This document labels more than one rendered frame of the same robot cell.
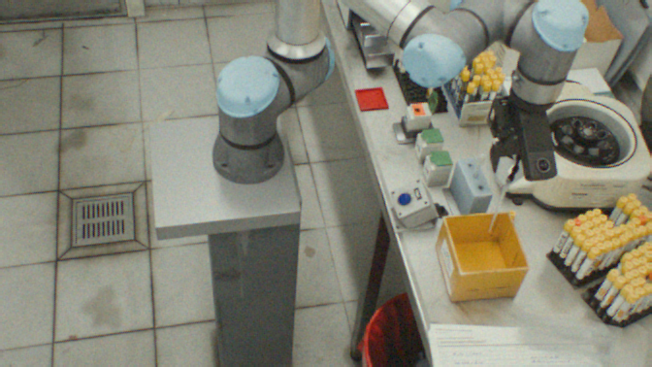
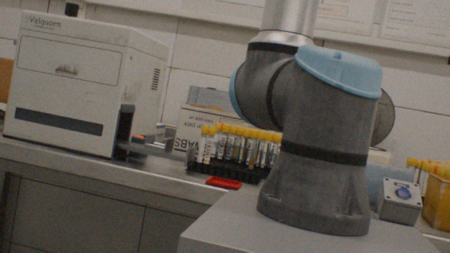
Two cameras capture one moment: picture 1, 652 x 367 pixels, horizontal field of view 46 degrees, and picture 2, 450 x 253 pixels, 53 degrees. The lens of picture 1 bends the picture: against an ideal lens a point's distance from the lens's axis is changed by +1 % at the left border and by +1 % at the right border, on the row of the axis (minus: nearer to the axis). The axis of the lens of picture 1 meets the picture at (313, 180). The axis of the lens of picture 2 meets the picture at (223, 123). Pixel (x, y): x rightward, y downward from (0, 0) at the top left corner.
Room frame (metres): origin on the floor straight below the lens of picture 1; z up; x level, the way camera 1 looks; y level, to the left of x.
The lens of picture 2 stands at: (0.94, 0.75, 1.05)
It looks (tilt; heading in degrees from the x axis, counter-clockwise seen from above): 3 degrees down; 294
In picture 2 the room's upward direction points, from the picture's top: 10 degrees clockwise
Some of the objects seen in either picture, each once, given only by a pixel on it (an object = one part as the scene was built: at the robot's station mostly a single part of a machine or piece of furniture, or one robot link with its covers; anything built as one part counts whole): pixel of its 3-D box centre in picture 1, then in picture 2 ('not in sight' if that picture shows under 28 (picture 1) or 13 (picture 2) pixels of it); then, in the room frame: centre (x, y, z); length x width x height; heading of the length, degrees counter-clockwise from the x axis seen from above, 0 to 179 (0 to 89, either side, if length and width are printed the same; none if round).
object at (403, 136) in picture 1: (414, 128); not in sight; (1.21, -0.22, 0.89); 0.09 x 0.05 x 0.04; 103
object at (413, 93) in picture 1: (423, 71); (228, 152); (1.36, -0.24, 0.93); 0.17 x 0.09 x 0.11; 15
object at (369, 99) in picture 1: (372, 99); (224, 183); (1.31, -0.12, 0.88); 0.07 x 0.07 x 0.01; 14
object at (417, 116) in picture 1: (416, 119); not in sight; (1.21, -0.22, 0.92); 0.05 x 0.04 x 0.06; 103
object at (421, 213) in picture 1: (422, 203); (396, 200); (0.98, -0.23, 0.92); 0.13 x 0.07 x 0.08; 104
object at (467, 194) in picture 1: (470, 191); (384, 187); (1.01, -0.32, 0.92); 0.10 x 0.07 x 0.10; 16
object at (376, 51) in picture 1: (371, 31); (149, 144); (1.51, -0.11, 0.92); 0.21 x 0.07 x 0.05; 14
